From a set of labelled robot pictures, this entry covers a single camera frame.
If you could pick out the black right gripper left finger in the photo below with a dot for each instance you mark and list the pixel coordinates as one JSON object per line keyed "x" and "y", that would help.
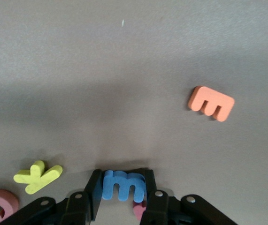
{"x": 77, "y": 206}

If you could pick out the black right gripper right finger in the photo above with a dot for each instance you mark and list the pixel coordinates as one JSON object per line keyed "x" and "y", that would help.
{"x": 159, "y": 208}

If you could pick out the blue letter m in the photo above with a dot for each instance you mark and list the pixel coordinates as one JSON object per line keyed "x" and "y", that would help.
{"x": 111, "y": 185}

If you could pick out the dark red letter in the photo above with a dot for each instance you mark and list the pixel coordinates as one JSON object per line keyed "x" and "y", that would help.
{"x": 139, "y": 211}

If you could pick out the yellow letter K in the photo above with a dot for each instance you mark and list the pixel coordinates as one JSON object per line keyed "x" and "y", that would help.
{"x": 38, "y": 178}

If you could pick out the pink letter Q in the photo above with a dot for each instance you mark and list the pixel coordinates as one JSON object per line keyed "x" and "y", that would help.
{"x": 7, "y": 201}

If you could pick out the orange letter E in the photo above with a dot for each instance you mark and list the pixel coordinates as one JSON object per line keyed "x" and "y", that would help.
{"x": 210, "y": 99}

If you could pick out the brown table cover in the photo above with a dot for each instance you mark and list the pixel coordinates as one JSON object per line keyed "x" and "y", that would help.
{"x": 77, "y": 58}

